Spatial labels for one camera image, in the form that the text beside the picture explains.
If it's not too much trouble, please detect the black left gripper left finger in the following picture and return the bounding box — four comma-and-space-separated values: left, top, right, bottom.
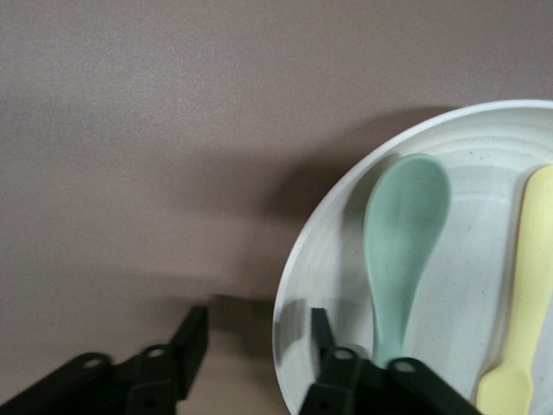
0, 304, 208, 415

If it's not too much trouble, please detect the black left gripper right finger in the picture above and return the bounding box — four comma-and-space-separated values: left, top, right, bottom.
297, 307, 480, 415

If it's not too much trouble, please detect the round beige speckled plate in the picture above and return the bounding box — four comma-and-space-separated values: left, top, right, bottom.
271, 99, 553, 415

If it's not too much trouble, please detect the yellow plastic fork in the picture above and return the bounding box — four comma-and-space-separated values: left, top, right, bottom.
474, 163, 553, 415

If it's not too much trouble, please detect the sage green plastic spoon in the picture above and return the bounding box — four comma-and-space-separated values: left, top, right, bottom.
361, 153, 454, 368

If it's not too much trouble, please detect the brown table cover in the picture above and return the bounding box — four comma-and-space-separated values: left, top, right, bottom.
0, 0, 553, 415

